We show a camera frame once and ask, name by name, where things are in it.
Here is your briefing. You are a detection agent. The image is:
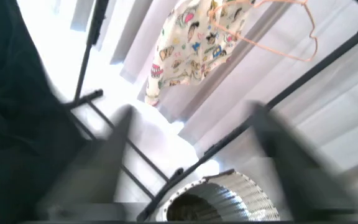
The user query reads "cream printed garment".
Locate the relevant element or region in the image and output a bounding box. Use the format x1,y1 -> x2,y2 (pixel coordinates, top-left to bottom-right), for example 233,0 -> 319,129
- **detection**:
144,0 -> 256,107

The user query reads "black garment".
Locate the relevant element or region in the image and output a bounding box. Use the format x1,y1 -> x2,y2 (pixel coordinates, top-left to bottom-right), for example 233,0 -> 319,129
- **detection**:
0,0 -> 88,224

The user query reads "white curtain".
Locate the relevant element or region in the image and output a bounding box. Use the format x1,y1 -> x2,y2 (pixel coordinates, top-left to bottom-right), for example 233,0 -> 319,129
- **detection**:
70,0 -> 358,200

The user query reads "pink clothes hanger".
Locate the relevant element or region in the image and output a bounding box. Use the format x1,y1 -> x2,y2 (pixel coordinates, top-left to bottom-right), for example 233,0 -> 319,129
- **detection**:
209,0 -> 319,62

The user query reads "black clothes rack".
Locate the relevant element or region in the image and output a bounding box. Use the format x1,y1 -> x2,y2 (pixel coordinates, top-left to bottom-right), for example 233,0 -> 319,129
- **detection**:
63,0 -> 358,222

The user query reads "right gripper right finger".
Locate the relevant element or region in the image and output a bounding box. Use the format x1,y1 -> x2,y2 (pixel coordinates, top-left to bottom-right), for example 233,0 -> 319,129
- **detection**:
250,102 -> 358,219

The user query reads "white laundry basket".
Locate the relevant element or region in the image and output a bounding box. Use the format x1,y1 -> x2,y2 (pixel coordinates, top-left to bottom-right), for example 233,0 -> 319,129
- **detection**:
155,169 -> 281,222

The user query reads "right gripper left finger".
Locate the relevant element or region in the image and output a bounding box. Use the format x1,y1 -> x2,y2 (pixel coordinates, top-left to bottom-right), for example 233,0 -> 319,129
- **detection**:
35,105 -> 134,220

